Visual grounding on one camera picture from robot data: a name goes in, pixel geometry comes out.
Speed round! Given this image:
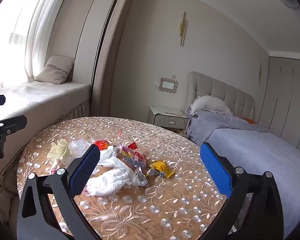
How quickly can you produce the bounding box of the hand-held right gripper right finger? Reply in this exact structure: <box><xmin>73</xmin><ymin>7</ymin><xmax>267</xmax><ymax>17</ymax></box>
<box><xmin>197</xmin><ymin>142</ymin><xmax>284</xmax><ymax>240</ymax></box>

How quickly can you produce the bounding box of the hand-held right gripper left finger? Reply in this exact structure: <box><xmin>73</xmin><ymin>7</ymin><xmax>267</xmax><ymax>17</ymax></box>
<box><xmin>16</xmin><ymin>144</ymin><xmax>103</xmax><ymax>240</ymax></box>

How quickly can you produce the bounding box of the clear plastic bag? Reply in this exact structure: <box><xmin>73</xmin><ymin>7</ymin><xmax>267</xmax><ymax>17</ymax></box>
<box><xmin>69</xmin><ymin>138</ymin><xmax>94</xmax><ymax>158</ymax></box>

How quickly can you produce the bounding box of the white plastic bag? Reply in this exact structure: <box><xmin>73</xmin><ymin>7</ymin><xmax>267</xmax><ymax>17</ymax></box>
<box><xmin>96</xmin><ymin>145</ymin><xmax>131</xmax><ymax>168</ymax></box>

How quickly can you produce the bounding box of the red orange foil wrapper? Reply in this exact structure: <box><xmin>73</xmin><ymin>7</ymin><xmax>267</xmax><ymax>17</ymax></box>
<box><xmin>94</xmin><ymin>140</ymin><xmax>110</xmax><ymax>151</ymax></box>

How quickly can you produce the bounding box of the pink floral wrapper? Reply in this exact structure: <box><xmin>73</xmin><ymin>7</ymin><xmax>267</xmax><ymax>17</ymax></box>
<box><xmin>49</xmin><ymin>160</ymin><xmax>66</xmax><ymax>176</ymax></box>

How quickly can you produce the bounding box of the pale yellow wrapper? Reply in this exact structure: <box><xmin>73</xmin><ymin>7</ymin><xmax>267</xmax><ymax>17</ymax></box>
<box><xmin>47</xmin><ymin>139</ymin><xmax>71</xmax><ymax>161</ymax></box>

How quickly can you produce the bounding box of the colourful striped snack wrapper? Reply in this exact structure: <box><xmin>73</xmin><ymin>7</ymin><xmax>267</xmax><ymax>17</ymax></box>
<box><xmin>117</xmin><ymin>145</ymin><xmax>147</xmax><ymax>168</ymax></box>

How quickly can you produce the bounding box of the yellow snack wrapper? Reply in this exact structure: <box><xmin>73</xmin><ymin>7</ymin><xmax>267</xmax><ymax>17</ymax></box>
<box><xmin>145</xmin><ymin>161</ymin><xmax>175</xmax><ymax>178</ymax></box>

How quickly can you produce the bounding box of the silver foil wrapper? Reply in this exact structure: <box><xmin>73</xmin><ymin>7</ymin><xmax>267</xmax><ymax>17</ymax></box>
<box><xmin>132</xmin><ymin>167</ymin><xmax>149</xmax><ymax>187</ymax></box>

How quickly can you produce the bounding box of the beige window seat cover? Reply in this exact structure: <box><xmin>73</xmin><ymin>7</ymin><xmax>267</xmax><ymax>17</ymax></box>
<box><xmin>0</xmin><ymin>81</ymin><xmax>93</xmax><ymax>195</ymax></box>

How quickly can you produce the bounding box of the bed with grey duvet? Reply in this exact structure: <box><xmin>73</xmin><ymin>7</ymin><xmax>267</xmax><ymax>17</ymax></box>
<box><xmin>186</xmin><ymin>105</ymin><xmax>300</xmax><ymax>240</ymax></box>

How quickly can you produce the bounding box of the white frilled pillow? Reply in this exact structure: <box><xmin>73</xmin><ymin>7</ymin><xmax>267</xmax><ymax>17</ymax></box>
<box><xmin>190</xmin><ymin>95</ymin><xmax>234</xmax><ymax>117</ymax></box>

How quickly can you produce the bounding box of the beige cushion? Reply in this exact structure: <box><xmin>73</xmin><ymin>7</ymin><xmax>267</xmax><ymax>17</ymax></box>
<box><xmin>34</xmin><ymin>54</ymin><xmax>76</xmax><ymax>85</ymax></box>

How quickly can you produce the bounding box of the round embroidered table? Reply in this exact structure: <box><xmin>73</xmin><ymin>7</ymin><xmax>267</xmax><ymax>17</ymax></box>
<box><xmin>16</xmin><ymin>116</ymin><xmax>240</xmax><ymax>240</ymax></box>

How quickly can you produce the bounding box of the grey nightstand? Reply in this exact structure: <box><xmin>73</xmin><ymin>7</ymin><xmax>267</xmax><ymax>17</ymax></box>
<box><xmin>147</xmin><ymin>105</ymin><xmax>190</xmax><ymax>131</ymax></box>

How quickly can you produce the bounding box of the beige tufted headboard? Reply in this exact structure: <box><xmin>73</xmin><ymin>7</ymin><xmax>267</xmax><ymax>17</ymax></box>
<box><xmin>185</xmin><ymin>71</ymin><xmax>255</xmax><ymax>126</ymax></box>

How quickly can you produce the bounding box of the cream sheer curtain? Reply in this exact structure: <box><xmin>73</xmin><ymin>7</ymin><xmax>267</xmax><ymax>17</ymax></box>
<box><xmin>5</xmin><ymin>0</ymin><xmax>73</xmax><ymax>85</ymax></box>

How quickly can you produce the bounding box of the beige wardrobe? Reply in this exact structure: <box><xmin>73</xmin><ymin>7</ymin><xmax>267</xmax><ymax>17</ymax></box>
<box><xmin>257</xmin><ymin>56</ymin><xmax>300</xmax><ymax>151</ymax></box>

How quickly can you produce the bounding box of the framed wall switch panel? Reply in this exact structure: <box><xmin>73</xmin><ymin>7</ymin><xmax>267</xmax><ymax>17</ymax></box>
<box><xmin>159</xmin><ymin>77</ymin><xmax>178</xmax><ymax>94</ymax></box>

